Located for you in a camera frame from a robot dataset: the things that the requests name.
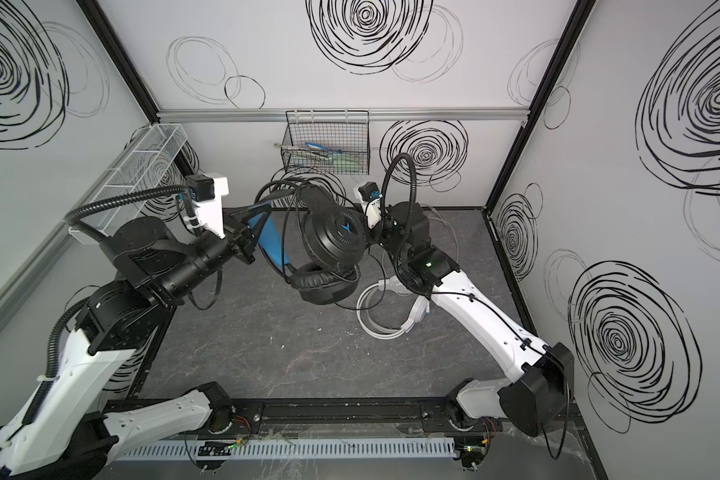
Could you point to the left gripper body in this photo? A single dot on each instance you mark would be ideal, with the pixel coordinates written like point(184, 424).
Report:
point(240, 241)

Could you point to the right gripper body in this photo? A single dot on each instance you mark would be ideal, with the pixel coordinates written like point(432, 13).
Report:
point(390, 222)

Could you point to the black blue gaming headset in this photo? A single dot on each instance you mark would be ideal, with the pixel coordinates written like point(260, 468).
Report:
point(333, 236)

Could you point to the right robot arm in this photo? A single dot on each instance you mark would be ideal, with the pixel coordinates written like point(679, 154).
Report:
point(538, 377)

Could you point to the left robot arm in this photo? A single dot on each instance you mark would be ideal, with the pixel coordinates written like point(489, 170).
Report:
point(57, 434)

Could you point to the white headphones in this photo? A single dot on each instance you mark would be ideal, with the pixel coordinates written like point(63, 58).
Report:
point(387, 310)

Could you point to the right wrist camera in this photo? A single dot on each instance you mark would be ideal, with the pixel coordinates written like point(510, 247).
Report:
point(370, 196)

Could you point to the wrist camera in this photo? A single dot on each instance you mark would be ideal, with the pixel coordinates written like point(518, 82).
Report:
point(203, 203)
point(370, 196)

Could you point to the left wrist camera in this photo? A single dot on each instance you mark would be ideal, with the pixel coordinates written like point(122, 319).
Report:
point(203, 203)

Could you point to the items in wire basket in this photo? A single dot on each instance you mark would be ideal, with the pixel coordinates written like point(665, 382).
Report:
point(316, 156)

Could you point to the black wire basket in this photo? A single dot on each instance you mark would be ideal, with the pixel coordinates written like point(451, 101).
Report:
point(351, 136)

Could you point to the white mesh wall tray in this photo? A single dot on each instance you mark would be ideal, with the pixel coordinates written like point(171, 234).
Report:
point(147, 162)

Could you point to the aluminium wall rail back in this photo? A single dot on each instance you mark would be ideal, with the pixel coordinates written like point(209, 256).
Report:
point(268, 115)

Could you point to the aluminium wall rail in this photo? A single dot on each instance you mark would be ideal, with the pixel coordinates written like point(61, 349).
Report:
point(15, 292)
point(268, 115)

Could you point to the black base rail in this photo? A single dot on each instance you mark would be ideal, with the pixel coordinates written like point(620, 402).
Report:
point(407, 417)

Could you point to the white slotted cable duct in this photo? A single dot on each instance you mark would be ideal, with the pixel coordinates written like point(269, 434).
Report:
point(294, 449)

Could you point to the black corner frame post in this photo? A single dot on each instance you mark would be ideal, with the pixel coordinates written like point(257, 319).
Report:
point(105, 32)

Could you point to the aluminium wall rail left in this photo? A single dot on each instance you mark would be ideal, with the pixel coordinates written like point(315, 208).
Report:
point(15, 292)

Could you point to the right black corner post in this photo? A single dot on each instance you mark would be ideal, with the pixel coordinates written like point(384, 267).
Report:
point(570, 35)

